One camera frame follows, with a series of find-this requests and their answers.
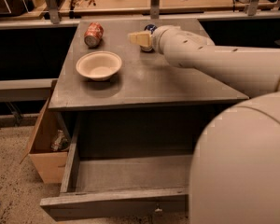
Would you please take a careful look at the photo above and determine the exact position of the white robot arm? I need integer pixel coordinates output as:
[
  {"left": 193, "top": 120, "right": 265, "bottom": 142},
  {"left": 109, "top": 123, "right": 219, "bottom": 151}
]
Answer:
[{"left": 129, "top": 25, "right": 280, "bottom": 224}]

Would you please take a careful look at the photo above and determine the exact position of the grey cabinet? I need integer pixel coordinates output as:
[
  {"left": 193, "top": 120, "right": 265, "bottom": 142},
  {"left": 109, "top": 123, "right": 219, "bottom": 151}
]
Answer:
[{"left": 49, "top": 21, "right": 247, "bottom": 159}]

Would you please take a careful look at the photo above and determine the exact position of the cardboard box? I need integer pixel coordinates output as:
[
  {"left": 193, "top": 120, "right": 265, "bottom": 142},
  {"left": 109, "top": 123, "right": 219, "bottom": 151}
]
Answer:
[{"left": 20, "top": 79, "right": 71, "bottom": 185}]

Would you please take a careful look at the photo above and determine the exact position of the white paper bowl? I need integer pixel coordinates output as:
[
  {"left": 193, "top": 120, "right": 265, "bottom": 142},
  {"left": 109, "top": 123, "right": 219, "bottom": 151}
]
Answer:
[{"left": 76, "top": 51, "right": 122, "bottom": 81}]

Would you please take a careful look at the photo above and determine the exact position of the metal drawer knob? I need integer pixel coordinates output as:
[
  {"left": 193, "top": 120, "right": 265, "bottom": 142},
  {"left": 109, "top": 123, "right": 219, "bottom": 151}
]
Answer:
[{"left": 154, "top": 203, "right": 163, "bottom": 216}]

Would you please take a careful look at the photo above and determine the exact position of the crumpled wrapper in box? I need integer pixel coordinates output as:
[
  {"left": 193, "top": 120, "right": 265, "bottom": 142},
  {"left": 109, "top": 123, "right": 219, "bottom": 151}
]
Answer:
[{"left": 50, "top": 130, "right": 69, "bottom": 151}]

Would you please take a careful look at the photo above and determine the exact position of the red soda can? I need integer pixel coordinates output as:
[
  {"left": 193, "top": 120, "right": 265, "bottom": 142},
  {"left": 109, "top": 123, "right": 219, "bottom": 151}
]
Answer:
[{"left": 84, "top": 22, "right": 104, "bottom": 48}]

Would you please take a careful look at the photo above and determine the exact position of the open grey top drawer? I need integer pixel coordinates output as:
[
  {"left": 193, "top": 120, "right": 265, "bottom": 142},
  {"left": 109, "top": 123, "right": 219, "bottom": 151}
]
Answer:
[{"left": 39, "top": 133, "right": 197, "bottom": 222}]

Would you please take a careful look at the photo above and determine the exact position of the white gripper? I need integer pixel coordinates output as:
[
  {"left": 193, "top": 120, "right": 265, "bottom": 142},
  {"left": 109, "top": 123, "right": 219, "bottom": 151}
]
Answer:
[{"left": 128, "top": 25, "right": 189, "bottom": 54}]

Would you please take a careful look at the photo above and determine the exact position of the blue pepsi can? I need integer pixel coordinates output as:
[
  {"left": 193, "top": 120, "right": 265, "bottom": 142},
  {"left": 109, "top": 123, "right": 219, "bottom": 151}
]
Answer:
[{"left": 140, "top": 24, "right": 157, "bottom": 52}]

